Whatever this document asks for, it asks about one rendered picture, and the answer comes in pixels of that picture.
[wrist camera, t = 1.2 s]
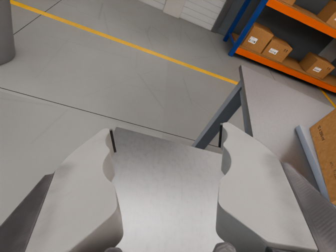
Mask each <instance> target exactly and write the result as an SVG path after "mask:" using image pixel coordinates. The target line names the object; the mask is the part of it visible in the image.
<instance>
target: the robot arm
mask: <svg viewBox="0 0 336 252"><path fill-rule="evenodd" d="M218 147H220V148H221V150H222V162H221V171H222V172H223V173H224V175H225V176H224V177H222V178H221V179H220V181H219V189H218V199H217V210H216V225H215V230H216V233H217V235H218V236H219V237H220V238H221V239H222V240H223V241H224V242H219V243H217V244H216V245H215V247H214V249H213V251H212V252H336V208H335V207H334V206H333V205H332V204H331V203H330V202H329V201H328V200H327V199H326V198H325V197H324V196H323V195H322V194H321V193H320V192H319V191H318V190H317V189H316V188H315V187H314V186H313V185H312V184H311V183H310V182H309V181H308V180H307V179H306V178H305V177H304V176H303V175H302V174H301V173H299V172H298V171H297V170H296V169H295V168H294V167H293V166H292V165H291V164H290V163H287V162H281V160H280V159H279V158H278V157H277V156H276V155H275V154H274V153H272V152H271V151H270V150H269V149H268V148H267V147H266V146H264V145H263V144H262V143H260V142H259V141H258V140H256V139H255V138H253V137H251V136H250V135H248V134H247V133H245V132H243V131H242V130H240V129H239V128H237V127H236V126H234V125H232V124H231V123H229V122H224V123H220V129H219V142H218ZM116 152H117V150H116V143H115V136H114V131H113V129H112V128H111V129H108V128H105V129H102V130H101V131H100V132H98V133H97V134H96V135H94V136H93V137H92V138H90V139H89V140H88V141H86V142H85V143H84V144H82V145H81V146H80V147H79V148H77V149H76V150H75V151H74V152H72V153H71V154H70V155H69V156H68V157H67V158H66V159H65V160H64V161H63V162H62V163H61V164H60V166H59V167H58V168H57V169H56V170H55V172H54V173H52V174H47V175H44V177H43V178H42V179H41V180H40V181H39V182H38V183H37V185H36V186H35V187H34V188H33V189H32V190H31V191H30V193H29V194H28V195H27V196H26V197H25V198H24V199H23V201H22V202H21V203H20V204H19V205H18V206H17V207H16V209H15V210H14V211H13V212H12V213H11V214H10V215H9V217H8V218H7V219H6V220H5V221H4V222H3V223H2V224H1V226H0V252H123V251H122V250H121V249H120V248H119V247H116V246H117V245H118V244H119V243H120V241H121V240H122V238H123V235H124V230H123V222H122V214H121V210H120V205H119V201H118V197H117V192H116V188H115V185H114V184H113V183H111V181H112V179H113V178H114V176H115V171H114V166H113V162H112V157H113V155H114V153H116Z"/></svg>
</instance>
